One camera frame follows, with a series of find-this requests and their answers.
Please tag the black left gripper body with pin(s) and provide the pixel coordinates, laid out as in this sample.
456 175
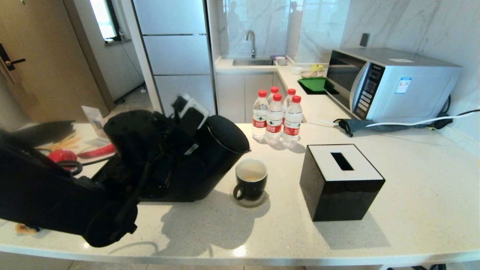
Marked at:
180 161

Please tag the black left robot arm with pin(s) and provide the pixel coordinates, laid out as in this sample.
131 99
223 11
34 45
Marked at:
45 195

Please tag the white plate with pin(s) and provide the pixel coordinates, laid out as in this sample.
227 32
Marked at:
309 74

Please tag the water bottle red label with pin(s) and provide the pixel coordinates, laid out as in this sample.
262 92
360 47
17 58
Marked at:
291 127
274 90
291 92
274 125
259 123

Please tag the small white bowl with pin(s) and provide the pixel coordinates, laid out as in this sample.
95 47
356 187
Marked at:
296 70

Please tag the window with dark frame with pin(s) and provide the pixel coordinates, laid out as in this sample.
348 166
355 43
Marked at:
103 18

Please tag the small yellow item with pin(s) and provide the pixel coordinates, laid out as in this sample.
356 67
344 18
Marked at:
317 67

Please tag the grey wall socket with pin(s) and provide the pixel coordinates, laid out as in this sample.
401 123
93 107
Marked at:
364 40

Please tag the green plastic board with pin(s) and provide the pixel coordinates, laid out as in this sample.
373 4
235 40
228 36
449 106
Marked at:
315 83

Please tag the round beige coaster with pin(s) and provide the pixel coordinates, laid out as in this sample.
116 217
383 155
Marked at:
258 204

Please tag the orange toy french fry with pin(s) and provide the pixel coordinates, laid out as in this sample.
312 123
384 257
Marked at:
56 147
69 139

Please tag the black mug white inside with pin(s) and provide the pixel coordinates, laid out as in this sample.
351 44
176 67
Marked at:
251 185

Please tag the white sink base cabinet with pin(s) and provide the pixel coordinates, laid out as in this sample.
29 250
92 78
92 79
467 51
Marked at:
243 97

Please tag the brown wooden door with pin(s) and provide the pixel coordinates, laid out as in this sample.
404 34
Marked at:
48 56

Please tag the white refrigerator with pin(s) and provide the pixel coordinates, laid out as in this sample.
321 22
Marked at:
176 56

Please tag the acrylic wifi sign stand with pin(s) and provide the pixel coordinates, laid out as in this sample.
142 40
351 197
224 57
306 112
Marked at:
93 118

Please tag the black electric kettle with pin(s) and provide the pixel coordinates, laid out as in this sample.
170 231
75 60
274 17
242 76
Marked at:
225 150

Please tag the steel kitchen sink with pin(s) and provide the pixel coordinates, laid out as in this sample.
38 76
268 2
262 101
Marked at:
253 62

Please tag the red toy round fruit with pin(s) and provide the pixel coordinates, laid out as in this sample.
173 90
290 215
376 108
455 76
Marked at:
62 155

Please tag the chrome sink faucet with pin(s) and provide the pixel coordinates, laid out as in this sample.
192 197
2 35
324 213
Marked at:
253 41

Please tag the red toy chili pepper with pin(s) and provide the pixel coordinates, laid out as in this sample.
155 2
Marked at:
97 151

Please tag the black white tissue box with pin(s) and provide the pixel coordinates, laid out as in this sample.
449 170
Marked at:
337 195

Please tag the grey and orange towel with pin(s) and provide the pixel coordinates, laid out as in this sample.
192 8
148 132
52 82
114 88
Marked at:
26 228

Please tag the small purple bowl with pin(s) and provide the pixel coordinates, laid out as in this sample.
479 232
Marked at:
278 57

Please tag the silver microwave oven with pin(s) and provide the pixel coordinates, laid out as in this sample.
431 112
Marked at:
412 90

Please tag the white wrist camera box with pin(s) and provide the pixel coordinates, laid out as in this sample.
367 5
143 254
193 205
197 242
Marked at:
193 110

